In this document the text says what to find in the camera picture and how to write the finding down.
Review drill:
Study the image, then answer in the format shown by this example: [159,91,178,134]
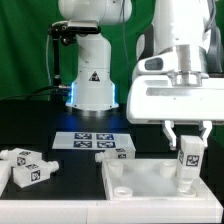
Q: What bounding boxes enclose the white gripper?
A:
[126,53,224,150]

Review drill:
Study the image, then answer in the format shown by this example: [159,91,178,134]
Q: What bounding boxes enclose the white square tabletop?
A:
[102,159,214,201]

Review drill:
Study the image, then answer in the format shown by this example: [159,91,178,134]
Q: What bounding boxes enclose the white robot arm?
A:
[58,0,224,143]

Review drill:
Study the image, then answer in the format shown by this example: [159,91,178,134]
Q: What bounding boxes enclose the paper sheet with markers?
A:
[52,132,134,151]

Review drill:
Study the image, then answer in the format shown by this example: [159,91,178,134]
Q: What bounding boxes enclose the white u-shaped fence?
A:
[0,160,224,224]

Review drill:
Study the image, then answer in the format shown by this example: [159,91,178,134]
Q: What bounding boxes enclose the black cables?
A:
[0,84,73,102]

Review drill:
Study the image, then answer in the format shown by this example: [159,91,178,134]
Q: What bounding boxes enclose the black camera on stand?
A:
[48,20,101,86]

